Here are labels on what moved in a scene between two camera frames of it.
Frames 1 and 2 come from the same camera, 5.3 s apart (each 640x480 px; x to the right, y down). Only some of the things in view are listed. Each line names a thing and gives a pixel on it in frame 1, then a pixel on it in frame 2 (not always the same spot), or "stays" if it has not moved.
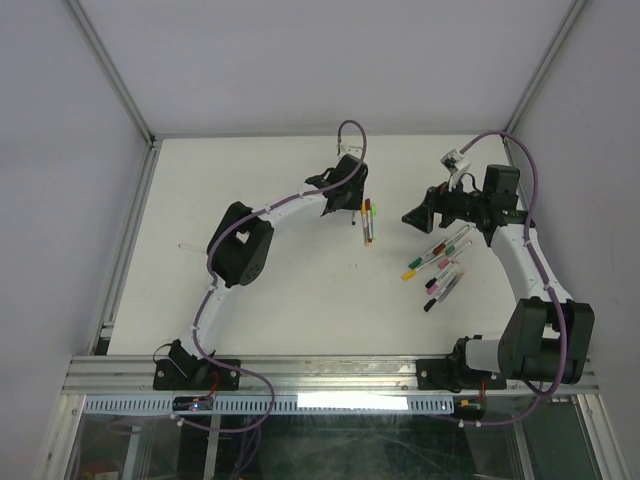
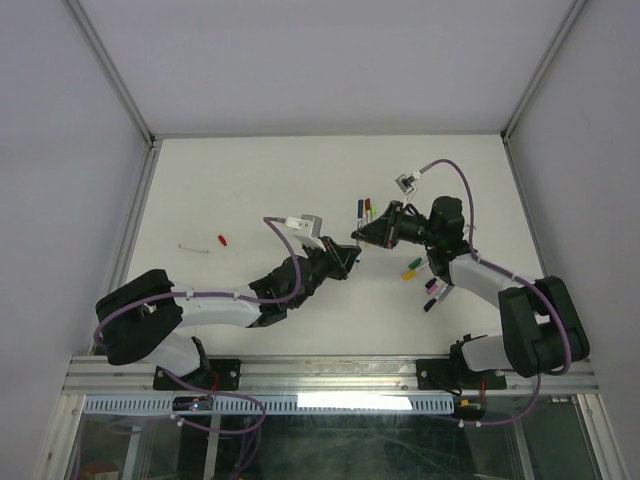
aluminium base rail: x=292 y=375 stays
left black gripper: x=356 y=201 → x=340 y=259
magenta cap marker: x=432 y=288 stays
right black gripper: x=436 y=199 → x=381 y=232
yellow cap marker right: x=408 y=274 stays
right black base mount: x=454 y=374 stays
